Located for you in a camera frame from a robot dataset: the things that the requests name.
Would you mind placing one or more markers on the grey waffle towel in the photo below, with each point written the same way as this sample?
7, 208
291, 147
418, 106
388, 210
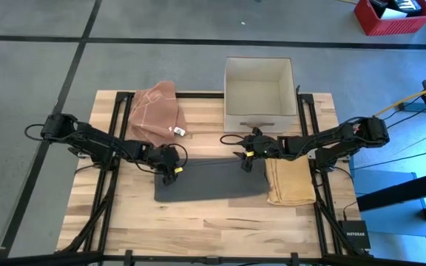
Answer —
213, 181

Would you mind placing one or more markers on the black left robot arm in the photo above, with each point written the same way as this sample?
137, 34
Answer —
98, 142

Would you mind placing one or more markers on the black Netgear network switch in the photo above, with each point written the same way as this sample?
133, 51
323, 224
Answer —
355, 234

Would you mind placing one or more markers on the red plastic crate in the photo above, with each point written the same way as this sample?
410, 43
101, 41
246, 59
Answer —
394, 26

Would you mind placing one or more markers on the yellow terry towel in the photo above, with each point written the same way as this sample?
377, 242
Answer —
290, 181

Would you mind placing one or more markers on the grey power adapter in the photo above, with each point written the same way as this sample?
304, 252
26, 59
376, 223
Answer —
412, 107

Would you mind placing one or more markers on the black aluminium table frame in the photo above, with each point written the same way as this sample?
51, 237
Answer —
198, 95

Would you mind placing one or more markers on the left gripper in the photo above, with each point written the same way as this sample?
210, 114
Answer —
159, 160

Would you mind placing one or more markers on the pink checked towel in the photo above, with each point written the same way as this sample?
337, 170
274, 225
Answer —
154, 111

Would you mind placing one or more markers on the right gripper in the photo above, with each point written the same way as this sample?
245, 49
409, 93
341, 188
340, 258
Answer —
264, 147

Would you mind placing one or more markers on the black rig beam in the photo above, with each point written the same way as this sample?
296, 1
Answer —
401, 190

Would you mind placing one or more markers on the beige fabric storage box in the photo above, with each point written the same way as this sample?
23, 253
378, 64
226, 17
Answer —
259, 96

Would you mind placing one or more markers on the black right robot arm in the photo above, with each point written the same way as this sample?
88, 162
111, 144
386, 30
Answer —
327, 142

